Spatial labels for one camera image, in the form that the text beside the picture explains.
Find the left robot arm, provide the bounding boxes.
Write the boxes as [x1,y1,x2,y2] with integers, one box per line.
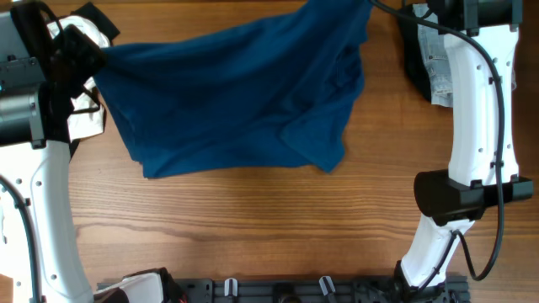
[1,1,187,303]

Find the black folded garment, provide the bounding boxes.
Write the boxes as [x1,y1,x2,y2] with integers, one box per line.
[398,19,432,102]

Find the folded light blue jeans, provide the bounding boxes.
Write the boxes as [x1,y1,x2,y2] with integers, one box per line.
[416,25,453,108]

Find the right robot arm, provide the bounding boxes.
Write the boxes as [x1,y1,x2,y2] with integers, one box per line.
[394,1,533,301]

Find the blue polo shirt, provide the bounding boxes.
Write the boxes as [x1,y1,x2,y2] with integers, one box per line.
[95,0,371,178]

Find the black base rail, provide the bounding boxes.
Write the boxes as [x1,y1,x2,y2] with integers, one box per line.
[97,275,469,303]

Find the white garment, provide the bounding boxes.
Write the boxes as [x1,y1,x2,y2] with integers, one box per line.
[60,16,110,141]

